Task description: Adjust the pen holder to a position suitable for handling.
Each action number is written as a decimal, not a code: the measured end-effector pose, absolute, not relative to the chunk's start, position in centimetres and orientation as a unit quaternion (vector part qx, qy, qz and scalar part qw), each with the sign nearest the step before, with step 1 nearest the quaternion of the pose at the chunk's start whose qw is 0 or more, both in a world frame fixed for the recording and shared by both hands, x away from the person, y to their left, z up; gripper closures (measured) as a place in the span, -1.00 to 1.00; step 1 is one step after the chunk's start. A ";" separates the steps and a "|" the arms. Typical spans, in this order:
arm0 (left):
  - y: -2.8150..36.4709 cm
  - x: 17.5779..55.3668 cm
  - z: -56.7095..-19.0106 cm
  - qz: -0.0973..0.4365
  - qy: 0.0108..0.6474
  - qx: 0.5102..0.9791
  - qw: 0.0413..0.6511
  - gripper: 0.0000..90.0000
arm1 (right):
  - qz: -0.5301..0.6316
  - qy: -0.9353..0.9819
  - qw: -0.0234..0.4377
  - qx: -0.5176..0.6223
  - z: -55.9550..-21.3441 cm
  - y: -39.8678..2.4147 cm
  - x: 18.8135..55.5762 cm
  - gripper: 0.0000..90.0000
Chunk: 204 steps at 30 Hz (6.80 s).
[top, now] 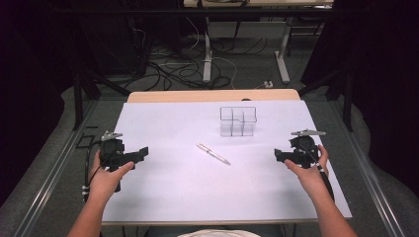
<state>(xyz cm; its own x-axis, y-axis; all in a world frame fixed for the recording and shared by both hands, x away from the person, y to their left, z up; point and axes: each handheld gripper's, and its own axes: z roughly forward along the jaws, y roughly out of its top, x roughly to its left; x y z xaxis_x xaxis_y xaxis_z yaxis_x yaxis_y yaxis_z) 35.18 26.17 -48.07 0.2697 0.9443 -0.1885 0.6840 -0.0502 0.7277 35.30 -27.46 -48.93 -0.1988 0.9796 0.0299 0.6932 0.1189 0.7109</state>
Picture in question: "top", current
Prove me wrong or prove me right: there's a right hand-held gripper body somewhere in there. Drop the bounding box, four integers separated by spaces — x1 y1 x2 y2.
289 128 327 170

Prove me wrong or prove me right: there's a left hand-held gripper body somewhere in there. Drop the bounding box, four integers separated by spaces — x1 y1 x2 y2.
99 130 136 173

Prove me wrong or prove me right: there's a person's right hand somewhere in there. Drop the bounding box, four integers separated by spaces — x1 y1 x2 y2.
284 144 330 200

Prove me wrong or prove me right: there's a person's left hand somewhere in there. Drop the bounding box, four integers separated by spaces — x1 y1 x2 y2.
88 149 135 204

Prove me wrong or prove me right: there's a clear plastic organizer box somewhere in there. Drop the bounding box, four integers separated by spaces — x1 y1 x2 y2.
219 106 258 138

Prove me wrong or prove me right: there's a black metal stand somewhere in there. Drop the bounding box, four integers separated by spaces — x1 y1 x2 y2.
72 64 131 131
297 64 354 133

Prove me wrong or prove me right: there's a white table sheet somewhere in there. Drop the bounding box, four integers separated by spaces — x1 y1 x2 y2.
102 100 353 223

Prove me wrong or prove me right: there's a white pen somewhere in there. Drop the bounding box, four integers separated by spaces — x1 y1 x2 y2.
196 142 232 167

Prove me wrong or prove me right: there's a person's light clothing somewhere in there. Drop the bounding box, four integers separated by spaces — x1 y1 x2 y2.
177 228 262 237

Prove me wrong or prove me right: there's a dark curtain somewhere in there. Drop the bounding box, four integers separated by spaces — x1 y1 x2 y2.
0 0 146 207
300 0 419 198

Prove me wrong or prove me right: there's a white-legged desk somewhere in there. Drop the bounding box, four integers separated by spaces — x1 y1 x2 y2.
183 0 334 85

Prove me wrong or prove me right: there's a black flat frame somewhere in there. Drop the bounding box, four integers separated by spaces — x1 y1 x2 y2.
75 132 97 150

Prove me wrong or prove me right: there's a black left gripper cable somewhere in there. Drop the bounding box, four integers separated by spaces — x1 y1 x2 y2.
81 140 104 202

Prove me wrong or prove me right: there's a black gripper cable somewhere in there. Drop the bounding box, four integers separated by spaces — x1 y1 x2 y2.
297 143 336 202
81 140 104 202

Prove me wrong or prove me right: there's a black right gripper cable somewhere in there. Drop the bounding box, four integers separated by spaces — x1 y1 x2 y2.
297 143 336 202

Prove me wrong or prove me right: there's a metal floor rail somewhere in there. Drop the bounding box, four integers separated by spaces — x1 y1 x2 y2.
12 100 100 237
329 100 407 237

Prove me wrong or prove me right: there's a tangle of floor cables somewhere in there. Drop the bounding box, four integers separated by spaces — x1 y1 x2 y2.
122 16 269 92

